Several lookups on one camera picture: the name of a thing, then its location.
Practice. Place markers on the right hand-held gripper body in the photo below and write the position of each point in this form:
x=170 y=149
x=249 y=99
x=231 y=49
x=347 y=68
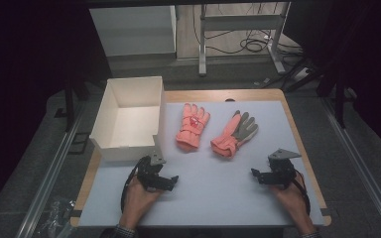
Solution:
x=282 y=168

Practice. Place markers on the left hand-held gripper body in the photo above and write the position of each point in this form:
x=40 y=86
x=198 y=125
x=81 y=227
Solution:
x=147 y=172

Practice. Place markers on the pink glove with grey palm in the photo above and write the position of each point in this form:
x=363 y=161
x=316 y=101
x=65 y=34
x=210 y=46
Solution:
x=231 y=135

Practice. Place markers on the white box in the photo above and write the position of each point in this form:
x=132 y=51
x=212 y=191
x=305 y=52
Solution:
x=130 y=127

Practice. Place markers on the pink glove with red mark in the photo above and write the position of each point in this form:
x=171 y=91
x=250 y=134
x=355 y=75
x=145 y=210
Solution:
x=191 y=127

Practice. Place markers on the person's left hand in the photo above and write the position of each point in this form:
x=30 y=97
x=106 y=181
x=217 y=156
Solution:
x=137 y=201

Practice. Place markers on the person's right hand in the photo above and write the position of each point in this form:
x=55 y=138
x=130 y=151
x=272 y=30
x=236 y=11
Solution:
x=291 y=201

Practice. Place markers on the pale blue table mat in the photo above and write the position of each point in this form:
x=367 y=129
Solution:
x=211 y=185

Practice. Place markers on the dark table grommet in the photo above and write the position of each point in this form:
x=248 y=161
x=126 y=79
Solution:
x=230 y=100

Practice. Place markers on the dark metal stand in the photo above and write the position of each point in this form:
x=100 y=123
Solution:
x=69 y=105
x=340 y=99

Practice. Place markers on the white power strip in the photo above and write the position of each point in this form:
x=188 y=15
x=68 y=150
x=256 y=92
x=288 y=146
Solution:
x=301 y=74

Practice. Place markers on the clear plastic bag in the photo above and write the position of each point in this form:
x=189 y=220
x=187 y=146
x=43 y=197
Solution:
x=54 y=216

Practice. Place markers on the white cabinet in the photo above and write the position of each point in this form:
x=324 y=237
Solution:
x=132 y=29

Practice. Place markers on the metal floor rail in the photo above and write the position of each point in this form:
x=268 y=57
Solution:
x=360 y=168
x=49 y=178

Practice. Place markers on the grey metal desk frame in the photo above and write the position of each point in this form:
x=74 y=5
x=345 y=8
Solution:
x=241 y=23

